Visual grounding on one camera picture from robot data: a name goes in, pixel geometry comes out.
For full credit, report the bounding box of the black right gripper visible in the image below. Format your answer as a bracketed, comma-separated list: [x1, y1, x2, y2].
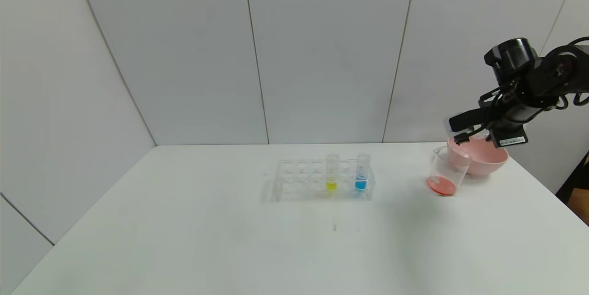
[484, 89, 560, 148]

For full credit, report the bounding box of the clear plastic beaker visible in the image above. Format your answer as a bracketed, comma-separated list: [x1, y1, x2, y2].
[426, 146, 471, 197]

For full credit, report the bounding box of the clear plastic test tube rack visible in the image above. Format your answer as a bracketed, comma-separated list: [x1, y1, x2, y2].
[271, 158, 375, 202]

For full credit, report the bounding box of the pink plastic bowl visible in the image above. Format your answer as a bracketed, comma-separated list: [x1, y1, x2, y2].
[447, 135, 508, 177]

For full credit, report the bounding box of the blue pigment test tube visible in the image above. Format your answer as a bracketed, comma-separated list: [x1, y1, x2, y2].
[355, 154, 370, 193]

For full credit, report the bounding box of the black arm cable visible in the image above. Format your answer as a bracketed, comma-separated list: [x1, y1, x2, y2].
[557, 36, 589, 110]

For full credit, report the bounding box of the yellow pigment test tube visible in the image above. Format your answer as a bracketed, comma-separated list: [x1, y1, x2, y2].
[325, 154, 340, 193]

